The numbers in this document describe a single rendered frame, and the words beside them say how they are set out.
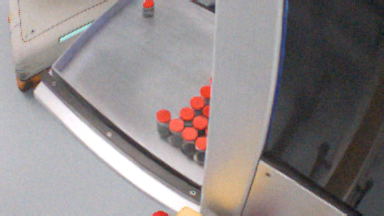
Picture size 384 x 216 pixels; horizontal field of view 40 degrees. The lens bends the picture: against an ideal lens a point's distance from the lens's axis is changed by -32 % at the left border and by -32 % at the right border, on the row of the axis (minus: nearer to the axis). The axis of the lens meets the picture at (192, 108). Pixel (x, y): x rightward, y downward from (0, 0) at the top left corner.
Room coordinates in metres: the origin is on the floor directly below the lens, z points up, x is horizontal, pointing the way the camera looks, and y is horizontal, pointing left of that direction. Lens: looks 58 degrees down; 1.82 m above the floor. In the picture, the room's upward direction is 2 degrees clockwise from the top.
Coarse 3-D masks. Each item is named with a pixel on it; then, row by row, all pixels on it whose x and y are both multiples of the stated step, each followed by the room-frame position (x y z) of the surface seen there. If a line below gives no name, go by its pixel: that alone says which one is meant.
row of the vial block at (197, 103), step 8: (208, 88) 0.59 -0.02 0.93; (200, 96) 0.58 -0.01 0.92; (208, 96) 0.57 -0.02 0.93; (192, 104) 0.56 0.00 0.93; (200, 104) 0.56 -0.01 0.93; (208, 104) 0.57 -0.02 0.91; (184, 112) 0.55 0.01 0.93; (192, 112) 0.55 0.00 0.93; (200, 112) 0.56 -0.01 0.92; (176, 120) 0.53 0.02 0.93; (184, 120) 0.54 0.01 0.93; (192, 120) 0.54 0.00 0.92; (176, 128) 0.52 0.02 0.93; (184, 128) 0.53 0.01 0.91; (176, 136) 0.52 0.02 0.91; (176, 144) 0.52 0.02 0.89
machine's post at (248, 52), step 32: (224, 0) 0.36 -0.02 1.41; (256, 0) 0.34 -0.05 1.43; (224, 32) 0.36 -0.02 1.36; (256, 32) 0.34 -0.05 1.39; (224, 64) 0.36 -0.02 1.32; (256, 64) 0.34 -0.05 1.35; (224, 96) 0.35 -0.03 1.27; (256, 96) 0.34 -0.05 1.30; (224, 128) 0.35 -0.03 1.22; (256, 128) 0.33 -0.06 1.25; (224, 160) 0.35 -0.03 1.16; (256, 160) 0.33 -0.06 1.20; (224, 192) 0.34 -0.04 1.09
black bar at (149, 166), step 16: (48, 80) 0.62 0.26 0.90; (64, 96) 0.58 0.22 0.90; (80, 112) 0.55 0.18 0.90; (96, 128) 0.53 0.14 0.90; (112, 144) 0.51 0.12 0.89; (128, 144) 0.51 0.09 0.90; (144, 160) 0.48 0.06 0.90; (160, 176) 0.46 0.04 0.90; (176, 176) 0.46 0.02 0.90; (176, 192) 0.44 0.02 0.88; (192, 192) 0.43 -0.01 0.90
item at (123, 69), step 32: (128, 0) 0.81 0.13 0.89; (160, 0) 0.81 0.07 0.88; (96, 32) 0.73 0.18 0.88; (128, 32) 0.73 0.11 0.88; (160, 32) 0.73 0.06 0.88; (192, 32) 0.73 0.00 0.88; (64, 64) 0.66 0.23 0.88; (96, 64) 0.66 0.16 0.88; (128, 64) 0.66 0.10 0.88; (160, 64) 0.66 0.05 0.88; (192, 64) 0.66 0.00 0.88; (96, 96) 0.60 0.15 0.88; (128, 96) 0.60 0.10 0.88; (160, 96) 0.60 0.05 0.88; (192, 96) 0.60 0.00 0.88; (128, 128) 0.54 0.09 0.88; (160, 160) 0.48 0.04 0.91; (192, 160) 0.50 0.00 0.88
